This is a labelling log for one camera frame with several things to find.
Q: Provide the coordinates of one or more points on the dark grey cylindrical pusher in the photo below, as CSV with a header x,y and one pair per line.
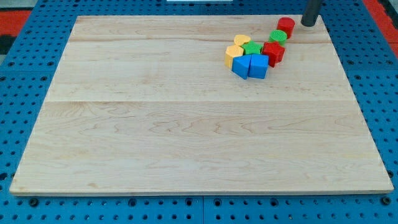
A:
x,y
311,12

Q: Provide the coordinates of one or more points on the red cylinder block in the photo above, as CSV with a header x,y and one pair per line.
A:
x,y
287,25

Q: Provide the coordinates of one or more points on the red star block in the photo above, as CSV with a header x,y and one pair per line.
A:
x,y
274,51

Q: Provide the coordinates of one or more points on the green star block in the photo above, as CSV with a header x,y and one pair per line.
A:
x,y
252,48

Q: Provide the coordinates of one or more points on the green cylinder block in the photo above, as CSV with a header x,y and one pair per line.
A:
x,y
278,36

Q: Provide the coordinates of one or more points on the blue cube block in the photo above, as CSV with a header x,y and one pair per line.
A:
x,y
258,66

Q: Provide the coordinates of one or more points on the yellow heart block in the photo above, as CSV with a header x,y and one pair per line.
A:
x,y
241,39

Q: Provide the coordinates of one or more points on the yellow hexagon block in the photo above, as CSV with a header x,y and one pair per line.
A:
x,y
231,52

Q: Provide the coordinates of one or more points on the blue triangle block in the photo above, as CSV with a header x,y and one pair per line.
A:
x,y
241,66

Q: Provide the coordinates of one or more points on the light wooden board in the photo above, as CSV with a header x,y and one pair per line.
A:
x,y
144,105

